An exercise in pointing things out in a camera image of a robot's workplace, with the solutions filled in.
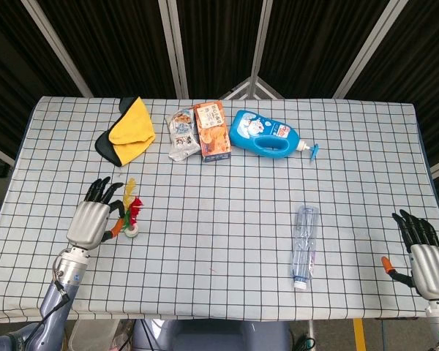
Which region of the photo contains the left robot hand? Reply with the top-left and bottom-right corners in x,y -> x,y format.
65,176 -> 127,252

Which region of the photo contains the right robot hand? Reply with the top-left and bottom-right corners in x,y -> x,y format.
381,208 -> 439,301

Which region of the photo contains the colourful feather shuttlecock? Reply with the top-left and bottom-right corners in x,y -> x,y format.
116,177 -> 144,238

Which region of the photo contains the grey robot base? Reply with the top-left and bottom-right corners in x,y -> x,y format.
131,320 -> 292,351

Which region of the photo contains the yellow and black cloth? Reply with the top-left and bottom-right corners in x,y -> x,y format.
94,96 -> 157,167

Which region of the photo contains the white plastic bin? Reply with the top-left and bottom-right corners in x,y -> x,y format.
67,320 -> 118,351

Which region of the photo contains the silver snack bag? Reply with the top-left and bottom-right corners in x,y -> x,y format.
167,108 -> 202,162

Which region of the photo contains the clear plastic water bottle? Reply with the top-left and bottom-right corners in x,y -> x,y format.
290,205 -> 320,291

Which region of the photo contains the white checked tablecloth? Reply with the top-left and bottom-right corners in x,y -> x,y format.
0,95 -> 439,323

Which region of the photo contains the orange snack box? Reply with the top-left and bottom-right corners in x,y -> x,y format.
192,100 -> 231,162

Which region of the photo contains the blue pump detergent bottle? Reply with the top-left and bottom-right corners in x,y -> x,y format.
228,109 -> 321,161

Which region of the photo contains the white triangular screen foot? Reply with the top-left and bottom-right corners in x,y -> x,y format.
222,75 -> 285,100

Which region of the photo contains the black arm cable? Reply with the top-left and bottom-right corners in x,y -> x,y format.
23,270 -> 72,351

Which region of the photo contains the white screen frame post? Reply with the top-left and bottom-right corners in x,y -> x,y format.
20,0 -> 94,98
248,0 -> 274,80
157,0 -> 190,99
332,0 -> 403,99

